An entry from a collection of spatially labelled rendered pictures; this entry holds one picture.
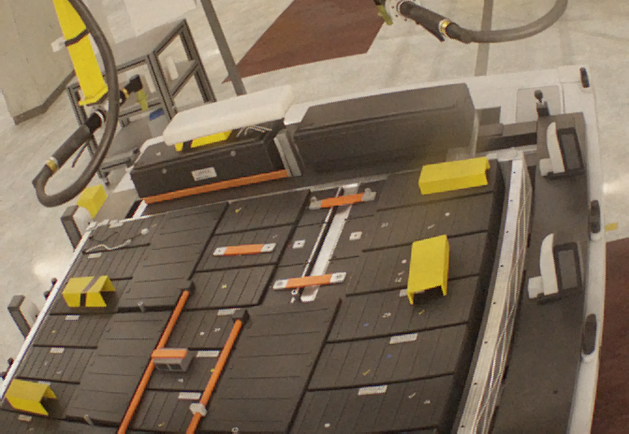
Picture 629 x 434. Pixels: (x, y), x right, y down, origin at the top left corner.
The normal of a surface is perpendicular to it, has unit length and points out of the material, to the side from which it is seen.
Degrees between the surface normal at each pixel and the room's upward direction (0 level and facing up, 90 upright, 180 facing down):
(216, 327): 0
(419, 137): 90
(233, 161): 90
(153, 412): 0
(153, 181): 90
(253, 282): 0
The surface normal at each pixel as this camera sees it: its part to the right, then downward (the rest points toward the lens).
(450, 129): -0.24, 0.55
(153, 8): 0.17, 0.44
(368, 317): -0.33, -0.82
